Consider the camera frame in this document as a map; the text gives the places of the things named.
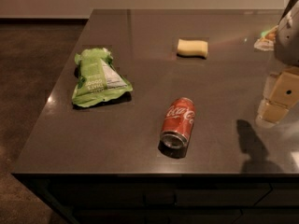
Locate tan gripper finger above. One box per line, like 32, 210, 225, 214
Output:
256, 66, 299, 124
263, 73, 278, 100

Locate white snack wrapper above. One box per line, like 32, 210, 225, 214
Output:
254, 25, 278, 51

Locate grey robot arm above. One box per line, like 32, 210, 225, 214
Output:
254, 0, 299, 128

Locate dark cabinet drawers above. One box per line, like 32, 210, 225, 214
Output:
17, 175, 299, 224

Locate red coke can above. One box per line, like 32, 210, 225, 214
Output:
160, 97, 195, 149

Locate green chip bag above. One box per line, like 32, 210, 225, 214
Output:
72, 48, 133, 108

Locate yellow sponge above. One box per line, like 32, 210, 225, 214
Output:
177, 39, 208, 58

